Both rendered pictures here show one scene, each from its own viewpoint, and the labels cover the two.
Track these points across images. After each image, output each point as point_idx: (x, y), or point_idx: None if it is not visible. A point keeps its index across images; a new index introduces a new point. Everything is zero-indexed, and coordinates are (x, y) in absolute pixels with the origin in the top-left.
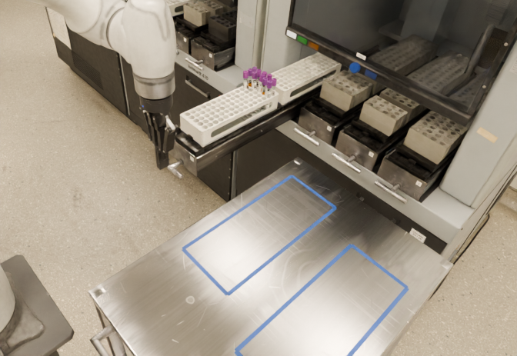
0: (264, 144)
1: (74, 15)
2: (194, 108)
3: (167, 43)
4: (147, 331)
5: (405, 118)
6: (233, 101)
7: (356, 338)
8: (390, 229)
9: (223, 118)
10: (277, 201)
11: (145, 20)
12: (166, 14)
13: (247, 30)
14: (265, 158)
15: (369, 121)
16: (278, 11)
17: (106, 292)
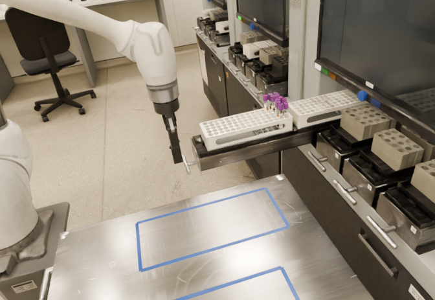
0: (296, 166)
1: (113, 39)
2: (213, 120)
3: (160, 57)
4: (68, 275)
5: (420, 155)
6: (247, 118)
7: None
8: (336, 265)
9: (230, 130)
10: (236, 207)
11: (142, 39)
12: (159, 35)
13: (294, 66)
14: (297, 180)
15: (379, 154)
16: (312, 47)
17: (68, 237)
